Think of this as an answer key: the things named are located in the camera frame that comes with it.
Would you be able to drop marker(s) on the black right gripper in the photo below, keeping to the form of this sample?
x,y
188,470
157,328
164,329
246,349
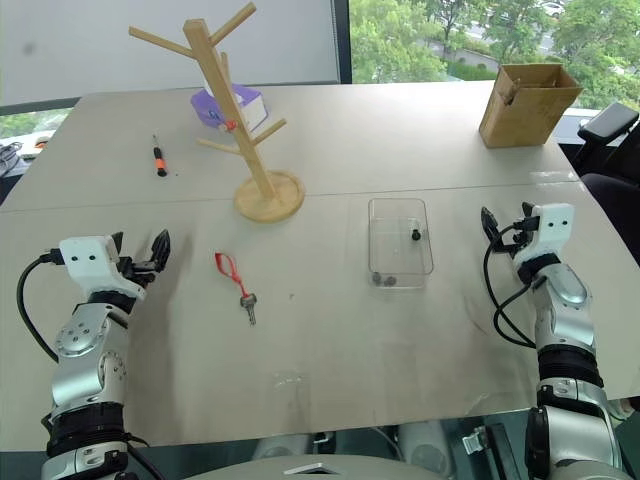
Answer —
x,y
525,226

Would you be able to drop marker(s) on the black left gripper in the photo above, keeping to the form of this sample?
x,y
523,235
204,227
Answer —
x,y
140,270

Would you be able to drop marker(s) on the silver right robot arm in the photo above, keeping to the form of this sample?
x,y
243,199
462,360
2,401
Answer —
x,y
565,320

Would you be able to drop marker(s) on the black orange screwdriver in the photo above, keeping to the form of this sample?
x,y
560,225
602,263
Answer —
x,y
159,162

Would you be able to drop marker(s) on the small black screw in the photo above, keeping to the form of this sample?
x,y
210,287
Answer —
x,y
415,234

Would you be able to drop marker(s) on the brown cardboard box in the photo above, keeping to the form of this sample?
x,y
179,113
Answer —
x,y
525,115

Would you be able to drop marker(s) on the clear plastic box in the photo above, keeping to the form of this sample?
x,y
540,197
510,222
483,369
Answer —
x,y
400,260

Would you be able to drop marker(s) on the wooden tree hanger stand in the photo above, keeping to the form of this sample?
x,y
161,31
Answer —
x,y
262,192

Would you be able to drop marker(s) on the black office chair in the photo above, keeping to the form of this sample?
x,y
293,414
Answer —
x,y
607,122

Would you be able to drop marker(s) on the small red white clip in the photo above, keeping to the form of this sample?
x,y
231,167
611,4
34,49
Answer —
x,y
227,125

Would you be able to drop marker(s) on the pale clutter pile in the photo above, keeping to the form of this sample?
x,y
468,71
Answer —
x,y
10,155

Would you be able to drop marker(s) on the purple tissue box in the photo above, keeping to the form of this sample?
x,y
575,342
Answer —
x,y
250,107

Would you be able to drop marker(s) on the grey window blind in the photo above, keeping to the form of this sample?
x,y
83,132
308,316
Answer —
x,y
150,55

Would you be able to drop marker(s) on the pale rounded robot leg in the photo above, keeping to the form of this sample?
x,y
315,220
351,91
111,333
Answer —
x,y
422,445
280,445

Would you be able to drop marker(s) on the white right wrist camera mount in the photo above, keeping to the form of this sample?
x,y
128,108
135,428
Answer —
x,y
550,225

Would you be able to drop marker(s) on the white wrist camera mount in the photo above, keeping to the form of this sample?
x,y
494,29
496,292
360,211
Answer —
x,y
550,225
95,275

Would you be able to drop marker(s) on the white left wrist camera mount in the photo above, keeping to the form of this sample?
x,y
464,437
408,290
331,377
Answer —
x,y
95,275

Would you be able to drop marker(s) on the small metal bracket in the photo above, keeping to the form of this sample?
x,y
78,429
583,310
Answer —
x,y
474,442

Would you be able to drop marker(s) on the dark window frame post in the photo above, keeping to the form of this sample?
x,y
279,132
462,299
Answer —
x,y
342,40

